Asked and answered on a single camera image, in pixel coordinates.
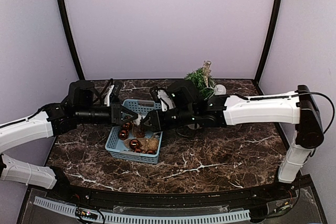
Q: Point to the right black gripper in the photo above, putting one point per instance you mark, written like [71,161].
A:
[157,124]

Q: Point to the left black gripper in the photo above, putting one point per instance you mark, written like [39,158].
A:
[115,116]

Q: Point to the small green christmas tree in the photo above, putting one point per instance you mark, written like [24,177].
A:
[196,77]

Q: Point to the white woven ball light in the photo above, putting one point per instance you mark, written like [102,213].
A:
[219,89]
[194,126]

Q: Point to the white cotton boll sprig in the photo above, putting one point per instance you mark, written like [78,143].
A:
[137,121]

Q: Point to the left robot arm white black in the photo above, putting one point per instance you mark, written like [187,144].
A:
[83,105]

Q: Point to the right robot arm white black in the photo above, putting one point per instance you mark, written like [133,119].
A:
[182,104]

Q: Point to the copper shiny bauble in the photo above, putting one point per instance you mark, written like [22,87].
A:
[123,134]
[134,144]
[151,152]
[127,126]

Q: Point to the beige twine ball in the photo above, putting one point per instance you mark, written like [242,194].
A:
[153,144]

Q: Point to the light blue plastic basket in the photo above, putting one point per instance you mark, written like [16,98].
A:
[117,147]

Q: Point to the small circuit board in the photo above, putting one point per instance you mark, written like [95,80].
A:
[85,214]

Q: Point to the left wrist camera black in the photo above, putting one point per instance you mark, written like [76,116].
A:
[115,90]

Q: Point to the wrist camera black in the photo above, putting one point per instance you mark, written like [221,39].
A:
[154,94]
[115,90]

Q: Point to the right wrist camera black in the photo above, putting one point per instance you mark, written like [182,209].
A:
[154,94]

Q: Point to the black front rail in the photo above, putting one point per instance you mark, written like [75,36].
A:
[253,196]

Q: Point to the white slotted cable duct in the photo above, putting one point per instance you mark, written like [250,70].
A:
[145,215]

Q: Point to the left black frame post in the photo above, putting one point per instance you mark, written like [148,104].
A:
[70,40]

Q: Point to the black frame post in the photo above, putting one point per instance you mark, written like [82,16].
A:
[268,40]
[70,40]

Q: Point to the right black frame post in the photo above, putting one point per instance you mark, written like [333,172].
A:
[268,40]

